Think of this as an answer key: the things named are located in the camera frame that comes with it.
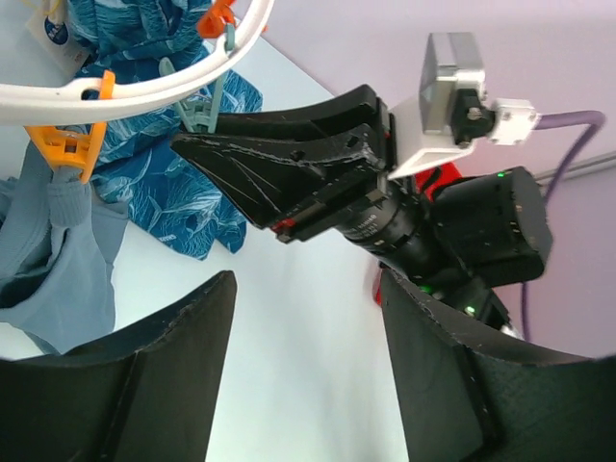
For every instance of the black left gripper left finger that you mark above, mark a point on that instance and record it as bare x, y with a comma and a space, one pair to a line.
147, 392

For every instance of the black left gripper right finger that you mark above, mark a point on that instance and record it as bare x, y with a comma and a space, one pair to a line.
468, 392

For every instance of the red plastic tray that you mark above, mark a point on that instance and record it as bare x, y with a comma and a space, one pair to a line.
426, 183

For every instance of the grey blue sock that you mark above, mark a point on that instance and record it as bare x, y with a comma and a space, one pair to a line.
59, 243

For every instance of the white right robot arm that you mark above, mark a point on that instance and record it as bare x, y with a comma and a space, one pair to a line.
476, 234

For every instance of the teal clothes peg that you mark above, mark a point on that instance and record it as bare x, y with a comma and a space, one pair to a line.
199, 115

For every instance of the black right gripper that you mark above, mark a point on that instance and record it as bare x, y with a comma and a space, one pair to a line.
305, 170

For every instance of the blue patterned cloth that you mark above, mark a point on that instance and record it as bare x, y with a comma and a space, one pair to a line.
166, 196

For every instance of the orange clothes peg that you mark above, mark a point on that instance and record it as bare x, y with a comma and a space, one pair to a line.
66, 148
212, 24

